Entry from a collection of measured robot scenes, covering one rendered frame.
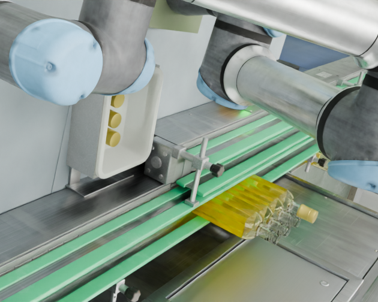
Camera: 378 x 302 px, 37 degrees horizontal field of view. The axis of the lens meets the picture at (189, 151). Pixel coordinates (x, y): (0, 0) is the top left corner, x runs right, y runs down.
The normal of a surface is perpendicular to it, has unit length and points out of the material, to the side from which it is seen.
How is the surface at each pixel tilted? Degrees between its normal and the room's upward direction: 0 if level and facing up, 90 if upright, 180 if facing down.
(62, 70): 1
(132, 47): 11
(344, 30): 46
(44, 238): 90
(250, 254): 90
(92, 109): 90
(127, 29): 28
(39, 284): 90
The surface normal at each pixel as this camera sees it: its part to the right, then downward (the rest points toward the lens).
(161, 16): 0.79, 0.39
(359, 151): -0.71, -0.04
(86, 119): -0.56, 0.25
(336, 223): 0.18, -0.89
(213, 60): -0.82, -0.22
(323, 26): 0.08, 0.68
